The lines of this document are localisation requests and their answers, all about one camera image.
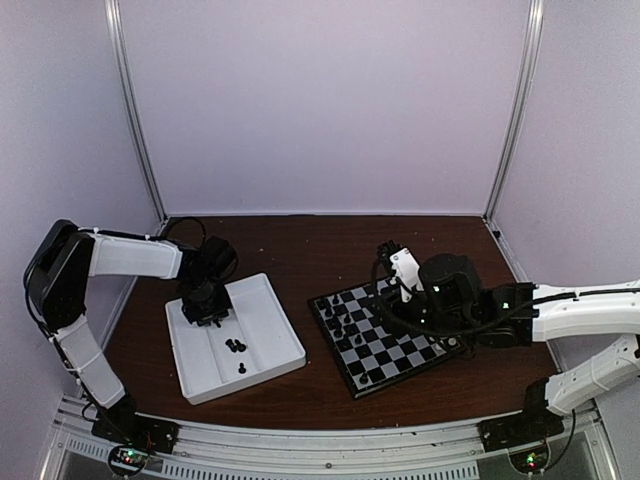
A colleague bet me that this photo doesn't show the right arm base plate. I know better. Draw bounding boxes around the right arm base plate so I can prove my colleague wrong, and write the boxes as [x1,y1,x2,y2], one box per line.
[477,412,564,452]

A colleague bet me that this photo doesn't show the front aluminium rail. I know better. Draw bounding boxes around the front aluminium rail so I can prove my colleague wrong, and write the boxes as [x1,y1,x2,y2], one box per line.
[36,395,621,479]

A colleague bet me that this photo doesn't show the left circuit board with LEDs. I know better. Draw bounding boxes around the left circuit board with LEDs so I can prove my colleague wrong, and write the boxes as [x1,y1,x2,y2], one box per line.
[107,445,150,476]

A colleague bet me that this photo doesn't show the right circuit board with LEDs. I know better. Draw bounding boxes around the right circuit board with LEDs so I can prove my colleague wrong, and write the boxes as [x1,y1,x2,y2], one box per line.
[509,446,550,475]

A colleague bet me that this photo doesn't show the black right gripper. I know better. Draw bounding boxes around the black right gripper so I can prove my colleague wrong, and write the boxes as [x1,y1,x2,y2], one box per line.
[364,283,474,343]

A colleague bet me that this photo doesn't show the black and grey chessboard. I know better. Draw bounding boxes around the black and grey chessboard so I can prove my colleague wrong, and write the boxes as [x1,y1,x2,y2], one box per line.
[307,283,466,399]

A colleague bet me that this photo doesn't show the circuit board with leds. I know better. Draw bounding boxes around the circuit board with leds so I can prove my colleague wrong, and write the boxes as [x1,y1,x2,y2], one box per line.
[509,446,550,475]
[107,445,150,476]

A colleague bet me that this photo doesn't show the white compartment tray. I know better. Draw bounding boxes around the white compartment tray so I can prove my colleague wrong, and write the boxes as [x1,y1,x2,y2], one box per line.
[165,273,307,405]

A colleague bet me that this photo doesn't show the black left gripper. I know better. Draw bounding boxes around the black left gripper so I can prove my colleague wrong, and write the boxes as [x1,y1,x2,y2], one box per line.
[181,277,231,326]

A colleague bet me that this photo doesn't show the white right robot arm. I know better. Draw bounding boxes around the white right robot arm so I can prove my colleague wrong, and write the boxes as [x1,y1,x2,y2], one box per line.
[386,248,639,442]

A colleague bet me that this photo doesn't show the left aluminium frame post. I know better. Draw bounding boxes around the left aluminium frame post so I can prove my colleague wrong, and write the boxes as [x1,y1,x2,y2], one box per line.
[104,0,168,223]

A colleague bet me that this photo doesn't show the aluminium frame post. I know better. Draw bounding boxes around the aluminium frame post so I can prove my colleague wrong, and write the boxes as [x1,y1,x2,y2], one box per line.
[483,0,546,224]
[104,0,168,223]

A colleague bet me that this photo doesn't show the right aluminium frame post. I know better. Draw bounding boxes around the right aluminium frame post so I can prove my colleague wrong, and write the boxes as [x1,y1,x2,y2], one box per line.
[483,0,546,224]

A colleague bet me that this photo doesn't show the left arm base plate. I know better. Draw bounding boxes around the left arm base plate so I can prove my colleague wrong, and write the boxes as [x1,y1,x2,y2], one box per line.
[91,416,180,454]

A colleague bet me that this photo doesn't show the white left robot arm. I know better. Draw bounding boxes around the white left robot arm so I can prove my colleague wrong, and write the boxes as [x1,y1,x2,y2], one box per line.
[23,219,238,444]

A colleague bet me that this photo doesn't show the black pieces pile in tray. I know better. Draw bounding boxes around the black pieces pile in tray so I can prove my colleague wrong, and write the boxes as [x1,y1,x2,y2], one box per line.
[215,320,247,374]

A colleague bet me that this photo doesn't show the black king piece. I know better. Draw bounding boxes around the black king piece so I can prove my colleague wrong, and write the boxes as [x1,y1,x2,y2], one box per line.
[338,338,352,352]

